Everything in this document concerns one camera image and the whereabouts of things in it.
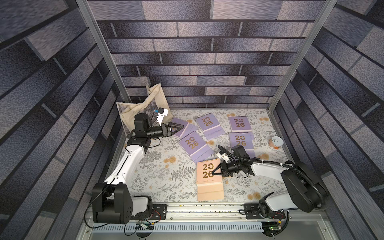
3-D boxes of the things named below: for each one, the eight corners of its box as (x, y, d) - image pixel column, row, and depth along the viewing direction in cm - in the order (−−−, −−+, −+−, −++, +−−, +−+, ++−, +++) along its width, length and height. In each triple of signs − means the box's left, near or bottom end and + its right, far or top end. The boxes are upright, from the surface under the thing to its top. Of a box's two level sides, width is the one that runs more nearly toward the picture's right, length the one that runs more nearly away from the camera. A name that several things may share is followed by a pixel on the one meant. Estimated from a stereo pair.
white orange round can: (270, 150, 99) (274, 145, 94) (266, 141, 103) (270, 136, 98) (281, 150, 99) (285, 145, 94) (277, 141, 103) (281, 136, 98)
